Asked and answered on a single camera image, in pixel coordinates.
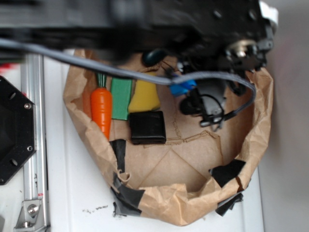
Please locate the orange toy carrot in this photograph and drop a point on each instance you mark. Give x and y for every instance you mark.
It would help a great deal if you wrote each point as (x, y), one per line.
(101, 105)

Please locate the aluminium extrusion rail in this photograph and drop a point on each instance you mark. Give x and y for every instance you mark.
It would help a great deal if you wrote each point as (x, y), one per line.
(35, 169)

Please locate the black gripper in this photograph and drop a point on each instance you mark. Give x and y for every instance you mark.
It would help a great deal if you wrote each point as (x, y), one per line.
(207, 100)

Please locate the dark green toy cucumber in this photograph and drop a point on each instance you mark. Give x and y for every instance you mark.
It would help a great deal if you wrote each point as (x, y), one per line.
(150, 58)

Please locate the aluminium corner bracket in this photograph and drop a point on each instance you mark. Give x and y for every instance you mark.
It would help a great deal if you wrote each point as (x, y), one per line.
(31, 217)

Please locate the green rectangular block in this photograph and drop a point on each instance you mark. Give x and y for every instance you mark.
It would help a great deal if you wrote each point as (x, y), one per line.
(121, 95)

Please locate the blue rectangular block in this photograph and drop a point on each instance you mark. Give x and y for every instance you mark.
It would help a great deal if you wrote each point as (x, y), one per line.
(182, 88)

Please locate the yellow sponge wedge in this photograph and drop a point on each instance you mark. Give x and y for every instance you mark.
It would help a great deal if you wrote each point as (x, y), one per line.
(145, 97)

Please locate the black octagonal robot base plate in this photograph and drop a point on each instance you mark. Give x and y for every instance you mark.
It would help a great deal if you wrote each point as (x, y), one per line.
(17, 135)

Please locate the crumpled brown paper bag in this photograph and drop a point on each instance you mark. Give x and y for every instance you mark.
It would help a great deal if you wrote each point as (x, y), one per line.
(184, 179)

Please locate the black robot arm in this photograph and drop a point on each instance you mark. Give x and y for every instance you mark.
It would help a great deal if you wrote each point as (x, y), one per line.
(215, 42)

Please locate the black square block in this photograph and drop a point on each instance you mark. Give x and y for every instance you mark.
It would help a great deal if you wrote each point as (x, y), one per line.
(147, 128)

